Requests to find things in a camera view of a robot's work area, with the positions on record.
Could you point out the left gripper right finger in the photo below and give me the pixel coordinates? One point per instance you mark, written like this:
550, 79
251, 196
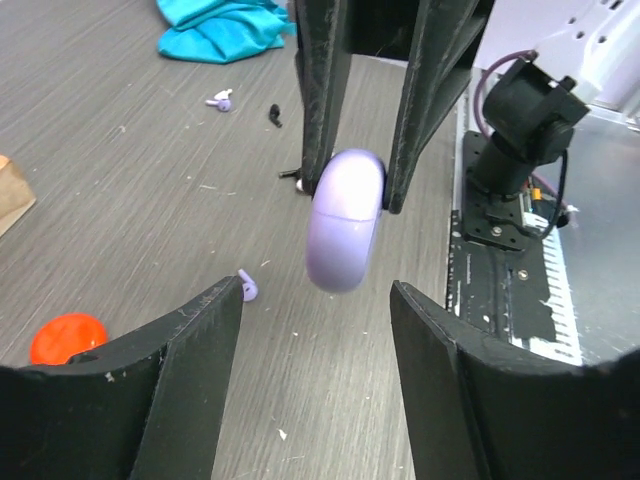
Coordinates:
480, 408

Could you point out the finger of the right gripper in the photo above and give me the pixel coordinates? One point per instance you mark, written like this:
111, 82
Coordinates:
445, 39
323, 62

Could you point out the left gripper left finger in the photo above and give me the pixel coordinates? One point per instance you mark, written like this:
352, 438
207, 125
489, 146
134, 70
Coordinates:
147, 405

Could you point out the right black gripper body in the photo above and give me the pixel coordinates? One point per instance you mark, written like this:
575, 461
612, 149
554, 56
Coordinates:
392, 30

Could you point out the orange earbud charging case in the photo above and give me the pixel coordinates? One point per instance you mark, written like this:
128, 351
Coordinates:
65, 336

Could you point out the purple earbud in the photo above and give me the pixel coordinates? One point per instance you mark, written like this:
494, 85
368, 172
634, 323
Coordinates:
221, 100
250, 288

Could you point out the purple earbud charging case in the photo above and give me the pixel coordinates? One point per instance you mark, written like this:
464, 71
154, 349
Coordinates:
346, 208

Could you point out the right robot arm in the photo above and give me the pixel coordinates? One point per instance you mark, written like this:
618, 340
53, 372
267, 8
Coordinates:
532, 110

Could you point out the black earbud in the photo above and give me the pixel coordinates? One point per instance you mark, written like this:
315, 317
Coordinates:
295, 173
274, 115

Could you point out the teal cloth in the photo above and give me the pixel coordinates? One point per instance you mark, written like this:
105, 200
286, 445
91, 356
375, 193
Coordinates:
222, 32

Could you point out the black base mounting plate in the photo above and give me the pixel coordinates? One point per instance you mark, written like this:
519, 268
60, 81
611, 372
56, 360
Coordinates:
497, 279

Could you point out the wooden clothes rack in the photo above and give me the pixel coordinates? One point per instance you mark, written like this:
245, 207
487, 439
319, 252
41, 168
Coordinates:
16, 195

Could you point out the white slotted cable duct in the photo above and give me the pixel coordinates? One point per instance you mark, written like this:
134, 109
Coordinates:
566, 348

